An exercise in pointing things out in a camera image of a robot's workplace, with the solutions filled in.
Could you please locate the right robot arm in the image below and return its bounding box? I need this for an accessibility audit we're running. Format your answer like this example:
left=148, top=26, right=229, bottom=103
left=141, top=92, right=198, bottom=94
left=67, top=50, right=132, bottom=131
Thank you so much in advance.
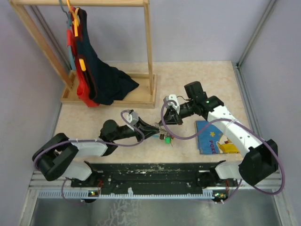
left=160, top=81, right=278, bottom=186

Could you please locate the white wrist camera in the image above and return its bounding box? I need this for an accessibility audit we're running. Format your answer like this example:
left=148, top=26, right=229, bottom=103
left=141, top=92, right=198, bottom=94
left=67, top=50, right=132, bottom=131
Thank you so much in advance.
left=126, top=111, right=139, bottom=125
left=163, top=94, right=180, bottom=113

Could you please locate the yellow hanger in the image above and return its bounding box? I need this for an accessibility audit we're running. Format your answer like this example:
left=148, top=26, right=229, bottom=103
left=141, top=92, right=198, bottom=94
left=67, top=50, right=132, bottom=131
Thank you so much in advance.
left=67, top=0, right=86, bottom=71

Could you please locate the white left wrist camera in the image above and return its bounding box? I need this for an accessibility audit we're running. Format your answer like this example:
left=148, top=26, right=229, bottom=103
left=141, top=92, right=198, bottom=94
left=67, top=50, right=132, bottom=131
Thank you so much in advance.
left=126, top=111, right=139, bottom=125

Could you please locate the red garment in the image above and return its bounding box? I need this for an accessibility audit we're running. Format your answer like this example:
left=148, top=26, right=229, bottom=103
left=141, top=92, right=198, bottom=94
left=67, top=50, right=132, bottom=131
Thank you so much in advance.
left=66, top=7, right=101, bottom=108

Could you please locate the blue yellow booklet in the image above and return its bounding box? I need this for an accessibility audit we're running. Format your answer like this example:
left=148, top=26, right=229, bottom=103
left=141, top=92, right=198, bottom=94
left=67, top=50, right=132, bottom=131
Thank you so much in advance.
left=197, top=125, right=239, bottom=155

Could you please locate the green key tag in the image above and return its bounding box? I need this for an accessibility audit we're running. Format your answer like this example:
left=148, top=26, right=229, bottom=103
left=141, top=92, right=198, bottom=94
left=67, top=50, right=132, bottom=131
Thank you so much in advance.
left=165, top=137, right=171, bottom=144

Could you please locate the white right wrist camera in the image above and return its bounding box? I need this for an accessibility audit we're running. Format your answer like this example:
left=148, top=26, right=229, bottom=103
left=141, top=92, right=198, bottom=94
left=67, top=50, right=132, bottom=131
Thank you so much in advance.
left=163, top=94, right=180, bottom=113

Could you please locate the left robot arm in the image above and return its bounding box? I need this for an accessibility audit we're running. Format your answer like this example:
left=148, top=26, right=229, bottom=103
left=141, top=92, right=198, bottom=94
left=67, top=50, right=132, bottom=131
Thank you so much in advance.
left=32, top=116, right=159, bottom=187

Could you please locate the aluminium corner rail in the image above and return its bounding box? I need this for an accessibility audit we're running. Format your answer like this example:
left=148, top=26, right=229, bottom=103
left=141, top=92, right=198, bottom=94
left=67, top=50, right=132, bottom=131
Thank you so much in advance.
left=236, top=0, right=278, bottom=69

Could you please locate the wooden clothes rack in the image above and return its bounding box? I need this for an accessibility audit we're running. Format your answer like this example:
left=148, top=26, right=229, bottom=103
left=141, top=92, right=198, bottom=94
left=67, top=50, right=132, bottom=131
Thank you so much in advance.
left=9, top=0, right=156, bottom=108

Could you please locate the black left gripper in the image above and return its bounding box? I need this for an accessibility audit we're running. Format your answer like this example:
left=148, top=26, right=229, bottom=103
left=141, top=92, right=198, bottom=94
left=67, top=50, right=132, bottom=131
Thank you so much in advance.
left=112, top=116, right=160, bottom=143

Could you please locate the teal hanger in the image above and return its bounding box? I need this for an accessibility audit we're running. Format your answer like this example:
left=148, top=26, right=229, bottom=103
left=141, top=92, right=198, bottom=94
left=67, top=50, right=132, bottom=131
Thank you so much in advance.
left=59, top=0, right=76, bottom=71

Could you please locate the dark navy garment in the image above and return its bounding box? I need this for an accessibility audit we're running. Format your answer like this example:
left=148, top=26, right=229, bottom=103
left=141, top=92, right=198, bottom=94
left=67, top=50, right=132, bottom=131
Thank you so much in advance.
left=75, top=8, right=139, bottom=105

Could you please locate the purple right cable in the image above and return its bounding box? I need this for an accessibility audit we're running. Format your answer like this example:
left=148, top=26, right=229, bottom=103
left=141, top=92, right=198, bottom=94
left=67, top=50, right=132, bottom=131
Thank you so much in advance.
left=160, top=100, right=285, bottom=204

